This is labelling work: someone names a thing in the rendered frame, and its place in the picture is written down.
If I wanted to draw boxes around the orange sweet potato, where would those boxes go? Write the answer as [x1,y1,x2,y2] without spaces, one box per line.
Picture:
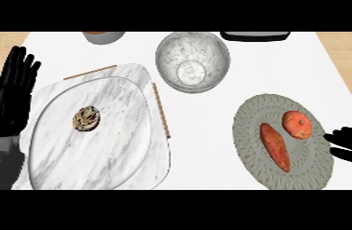
[258,122,292,173]

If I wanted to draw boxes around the white marble bowl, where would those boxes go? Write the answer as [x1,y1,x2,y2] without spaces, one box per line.
[153,32,230,94]

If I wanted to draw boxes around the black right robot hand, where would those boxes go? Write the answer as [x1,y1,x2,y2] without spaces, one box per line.
[322,127,352,163]

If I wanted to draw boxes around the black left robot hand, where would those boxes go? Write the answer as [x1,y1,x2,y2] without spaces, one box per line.
[0,46,43,138]

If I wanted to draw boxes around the white marble plate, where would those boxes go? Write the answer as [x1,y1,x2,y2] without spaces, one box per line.
[28,76,152,191]

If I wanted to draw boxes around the black tray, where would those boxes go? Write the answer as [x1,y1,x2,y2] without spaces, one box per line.
[220,32,291,42]

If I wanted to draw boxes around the brown speckled cookie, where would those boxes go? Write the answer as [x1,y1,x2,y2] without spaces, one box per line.
[71,105,102,132]

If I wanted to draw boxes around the orange round fruit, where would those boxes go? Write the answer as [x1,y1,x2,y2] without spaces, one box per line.
[281,110,313,140]

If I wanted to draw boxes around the white marble cutting board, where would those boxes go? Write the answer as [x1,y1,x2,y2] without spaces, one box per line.
[10,63,171,191]

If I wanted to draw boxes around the grey round placemat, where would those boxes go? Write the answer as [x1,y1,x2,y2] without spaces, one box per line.
[230,93,335,191]

